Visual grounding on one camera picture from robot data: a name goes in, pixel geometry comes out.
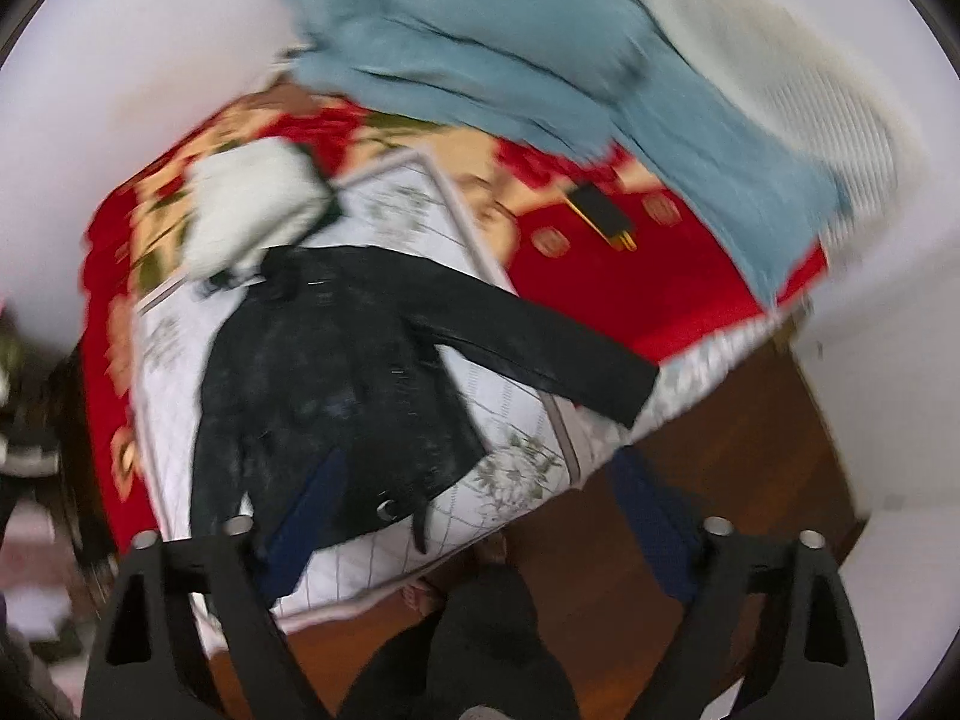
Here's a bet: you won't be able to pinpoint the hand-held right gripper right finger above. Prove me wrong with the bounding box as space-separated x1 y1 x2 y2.
609 448 875 720

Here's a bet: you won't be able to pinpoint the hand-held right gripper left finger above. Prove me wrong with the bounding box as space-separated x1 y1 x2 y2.
79 452 352 720

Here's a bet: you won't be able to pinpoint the black jacket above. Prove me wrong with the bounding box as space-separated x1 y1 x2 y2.
187 244 661 557

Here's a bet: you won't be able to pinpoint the person's bare foot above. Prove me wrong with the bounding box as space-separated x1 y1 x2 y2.
401 577 452 617

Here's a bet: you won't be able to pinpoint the white floral quilted mat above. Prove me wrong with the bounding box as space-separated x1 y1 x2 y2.
131 150 680 625

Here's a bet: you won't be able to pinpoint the person's legs in dark trousers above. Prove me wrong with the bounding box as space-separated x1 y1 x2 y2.
337 562 583 720

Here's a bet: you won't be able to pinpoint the red floral blanket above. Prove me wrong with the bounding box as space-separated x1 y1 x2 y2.
79 86 833 563

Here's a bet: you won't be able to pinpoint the white folded garment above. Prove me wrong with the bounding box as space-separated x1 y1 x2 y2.
180 139 336 280

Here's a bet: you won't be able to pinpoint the black and yellow device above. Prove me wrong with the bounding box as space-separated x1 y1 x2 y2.
566 184 639 253

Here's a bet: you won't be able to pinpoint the white ribbed bedding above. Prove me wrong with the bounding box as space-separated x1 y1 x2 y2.
619 0 925 192

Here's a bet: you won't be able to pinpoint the light blue blanket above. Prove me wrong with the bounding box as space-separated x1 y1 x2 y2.
274 0 854 314

